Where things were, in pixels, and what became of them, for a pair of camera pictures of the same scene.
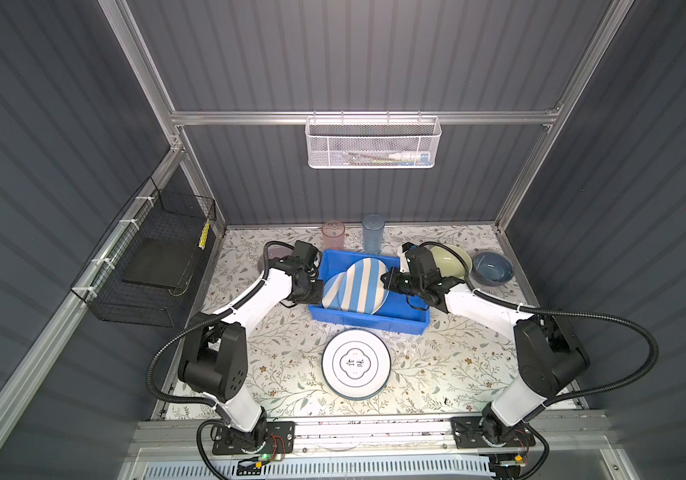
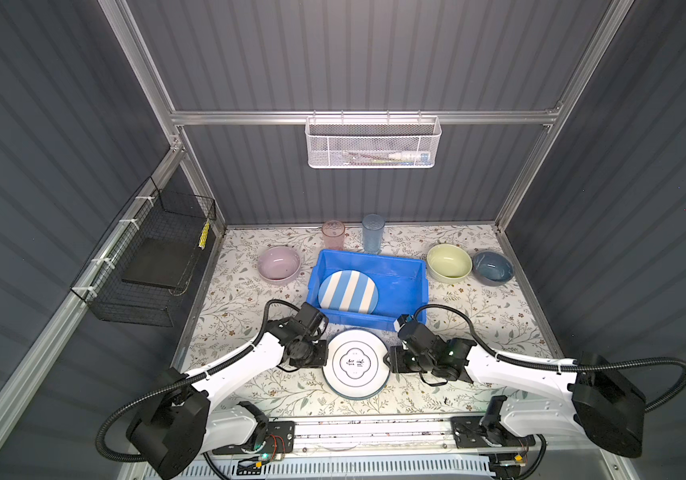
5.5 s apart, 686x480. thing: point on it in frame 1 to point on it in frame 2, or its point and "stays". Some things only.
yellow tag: (204, 235) stays
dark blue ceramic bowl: (492, 268) stays
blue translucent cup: (372, 226) stays
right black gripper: (391, 282) to (394, 359)
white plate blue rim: (356, 364) stays
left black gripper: (316, 295) to (322, 358)
